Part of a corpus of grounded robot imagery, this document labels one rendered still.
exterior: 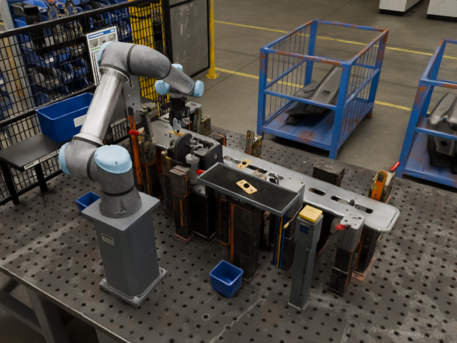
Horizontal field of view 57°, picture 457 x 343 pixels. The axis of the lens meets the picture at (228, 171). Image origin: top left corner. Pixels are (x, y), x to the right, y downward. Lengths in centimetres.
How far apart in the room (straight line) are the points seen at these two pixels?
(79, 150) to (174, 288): 69
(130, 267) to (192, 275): 31
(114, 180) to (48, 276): 67
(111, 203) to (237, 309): 64
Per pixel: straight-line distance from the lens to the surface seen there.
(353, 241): 165
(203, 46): 556
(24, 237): 226
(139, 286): 177
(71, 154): 158
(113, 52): 168
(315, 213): 148
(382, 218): 179
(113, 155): 149
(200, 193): 188
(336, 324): 176
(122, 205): 156
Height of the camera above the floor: 207
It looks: 33 degrees down
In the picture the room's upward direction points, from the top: straight up
